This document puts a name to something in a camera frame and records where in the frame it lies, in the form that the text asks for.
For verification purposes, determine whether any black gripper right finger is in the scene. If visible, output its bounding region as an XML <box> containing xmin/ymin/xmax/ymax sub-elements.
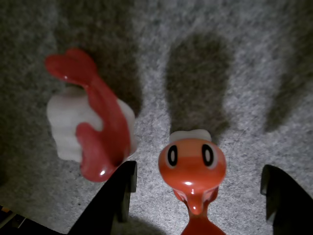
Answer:
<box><xmin>260</xmin><ymin>164</ymin><xmax>313</xmax><ymax>235</ymax></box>

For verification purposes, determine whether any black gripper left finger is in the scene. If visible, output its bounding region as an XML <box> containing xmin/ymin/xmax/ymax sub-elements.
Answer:
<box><xmin>69</xmin><ymin>160</ymin><xmax>137</xmax><ymax>235</ymax></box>

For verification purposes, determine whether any red tuna sushi toy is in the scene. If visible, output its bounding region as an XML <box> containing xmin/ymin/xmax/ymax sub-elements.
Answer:
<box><xmin>45</xmin><ymin>47</ymin><xmax>137</xmax><ymax>183</ymax></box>

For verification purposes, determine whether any orange shrimp sushi toy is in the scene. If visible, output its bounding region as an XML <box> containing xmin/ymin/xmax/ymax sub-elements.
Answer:
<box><xmin>158</xmin><ymin>129</ymin><xmax>227</xmax><ymax>235</ymax></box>

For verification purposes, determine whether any grey felt mat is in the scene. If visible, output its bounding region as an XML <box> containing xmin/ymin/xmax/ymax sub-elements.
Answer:
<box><xmin>0</xmin><ymin>0</ymin><xmax>313</xmax><ymax>235</ymax></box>

